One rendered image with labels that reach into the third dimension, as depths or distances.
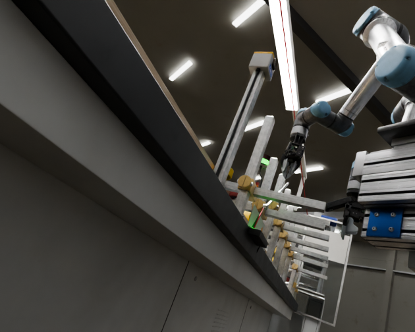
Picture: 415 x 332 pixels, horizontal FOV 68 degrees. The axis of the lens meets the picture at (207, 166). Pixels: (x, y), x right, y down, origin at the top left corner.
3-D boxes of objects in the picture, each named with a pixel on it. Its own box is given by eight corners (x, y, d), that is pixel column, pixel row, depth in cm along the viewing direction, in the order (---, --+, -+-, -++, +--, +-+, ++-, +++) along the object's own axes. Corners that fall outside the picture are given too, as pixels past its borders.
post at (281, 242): (275, 276, 193) (294, 207, 211) (275, 275, 190) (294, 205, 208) (270, 274, 195) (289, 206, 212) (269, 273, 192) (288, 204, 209)
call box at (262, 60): (270, 83, 107) (276, 66, 110) (267, 68, 102) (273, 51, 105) (251, 82, 111) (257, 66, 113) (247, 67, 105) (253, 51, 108)
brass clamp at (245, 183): (256, 203, 121) (260, 192, 123) (249, 188, 110) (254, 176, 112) (242, 199, 124) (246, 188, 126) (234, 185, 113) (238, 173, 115)
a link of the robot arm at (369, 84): (413, 37, 128) (338, 134, 147) (392, 23, 126) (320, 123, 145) (430, 37, 118) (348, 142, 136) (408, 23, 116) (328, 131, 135)
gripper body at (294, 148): (286, 152, 134) (292, 130, 138) (281, 160, 142) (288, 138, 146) (303, 158, 133) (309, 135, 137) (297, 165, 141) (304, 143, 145)
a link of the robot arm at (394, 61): (454, 78, 84) (398, 19, 124) (412, 50, 81) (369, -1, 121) (415, 110, 91) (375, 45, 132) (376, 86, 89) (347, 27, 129)
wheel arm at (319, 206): (323, 215, 107) (326, 204, 109) (323, 212, 104) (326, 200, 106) (213, 189, 126) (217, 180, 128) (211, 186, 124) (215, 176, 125)
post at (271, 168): (248, 257, 129) (278, 161, 147) (246, 255, 127) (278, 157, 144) (240, 255, 131) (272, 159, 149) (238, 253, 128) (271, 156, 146)
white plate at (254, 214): (259, 246, 139) (265, 225, 142) (248, 228, 117) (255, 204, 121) (258, 246, 139) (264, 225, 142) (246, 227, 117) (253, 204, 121)
